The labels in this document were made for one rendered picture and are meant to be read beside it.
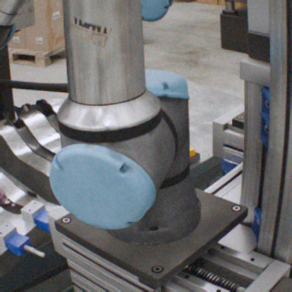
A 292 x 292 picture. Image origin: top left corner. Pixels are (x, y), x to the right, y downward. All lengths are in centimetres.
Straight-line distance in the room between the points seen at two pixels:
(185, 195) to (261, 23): 30
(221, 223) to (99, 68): 36
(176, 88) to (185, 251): 23
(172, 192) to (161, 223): 5
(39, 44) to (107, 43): 477
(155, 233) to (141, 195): 20
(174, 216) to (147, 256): 7
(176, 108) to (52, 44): 454
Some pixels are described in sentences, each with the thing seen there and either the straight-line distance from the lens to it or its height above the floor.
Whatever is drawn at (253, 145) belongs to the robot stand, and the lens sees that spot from 87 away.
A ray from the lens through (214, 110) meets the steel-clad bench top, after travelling 179.
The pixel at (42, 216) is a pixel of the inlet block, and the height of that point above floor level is 87.
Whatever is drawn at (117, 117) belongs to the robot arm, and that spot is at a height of 128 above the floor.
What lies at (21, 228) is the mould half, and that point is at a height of 86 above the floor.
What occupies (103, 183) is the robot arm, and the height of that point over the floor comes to 122.
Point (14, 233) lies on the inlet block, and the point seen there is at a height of 87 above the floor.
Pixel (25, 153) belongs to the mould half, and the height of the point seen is 88.
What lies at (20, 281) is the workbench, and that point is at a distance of 126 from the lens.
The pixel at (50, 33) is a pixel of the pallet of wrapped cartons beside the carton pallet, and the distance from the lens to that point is 515.
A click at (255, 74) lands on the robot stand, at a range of 82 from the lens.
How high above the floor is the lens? 150
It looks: 26 degrees down
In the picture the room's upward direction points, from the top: 3 degrees counter-clockwise
